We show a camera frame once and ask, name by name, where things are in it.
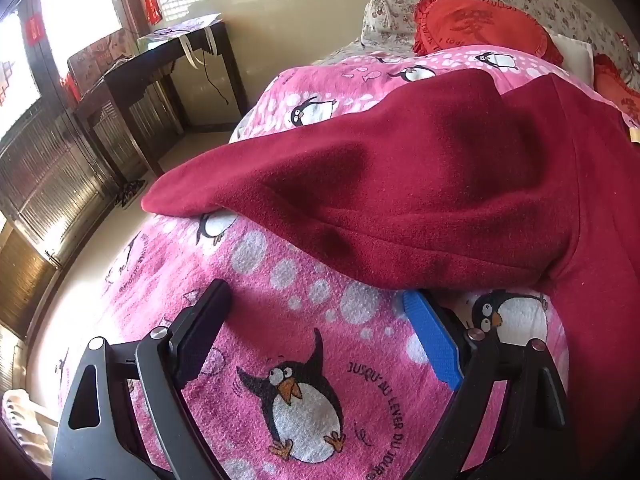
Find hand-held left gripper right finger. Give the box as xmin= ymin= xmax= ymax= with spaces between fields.
xmin=400 ymin=289 xmax=582 ymax=480

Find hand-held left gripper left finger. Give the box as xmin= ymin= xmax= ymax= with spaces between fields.
xmin=51 ymin=279 xmax=236 ymax=480

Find dark red garment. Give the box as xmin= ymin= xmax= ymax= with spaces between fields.
xmin=141 ymin=67 xmax=640 ymax=480

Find pink penguin print blanket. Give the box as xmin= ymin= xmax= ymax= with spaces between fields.
xmin=57 ymin=45 xmax=632 ymax=480

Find pair of dark slippers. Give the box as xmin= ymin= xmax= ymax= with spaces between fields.
xmin=114 ymin=179 xmax=149 ymax=209

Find dark wooden panelled door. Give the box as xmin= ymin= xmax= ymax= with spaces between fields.
xmin=0 ymin=0 xmax=190 ymax=272

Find dark wooden desk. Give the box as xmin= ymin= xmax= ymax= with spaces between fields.
xmin=74 ymin=22 xmax=249 ymax=187

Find printed cardboard box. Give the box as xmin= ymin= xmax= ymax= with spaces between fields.
xmin=66 ymin=29 xmax=142 ymax=99

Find white paper bag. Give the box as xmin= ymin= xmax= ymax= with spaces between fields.
xmin=137 ymin=12 xmax=226 ymax=72

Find red heart-shaped frilled cushion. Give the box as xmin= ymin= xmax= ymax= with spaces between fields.
xmin=413 ymin=0 xmax=566 ymax=67

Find white folded cloth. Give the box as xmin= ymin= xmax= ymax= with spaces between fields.
xmin=547 ymin=30 xmax=596 ymax=86

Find small floral pillow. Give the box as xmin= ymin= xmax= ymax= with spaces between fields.
xmin=361 ymin=0 xmax=451 ymax=57

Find large floral pillow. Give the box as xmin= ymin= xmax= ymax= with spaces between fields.
xmin=425 ymin=0 xmax=639 ymax=77

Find thin black cable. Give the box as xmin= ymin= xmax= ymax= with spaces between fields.
xmin=201 ymin=54 xmax=232 ymax=107

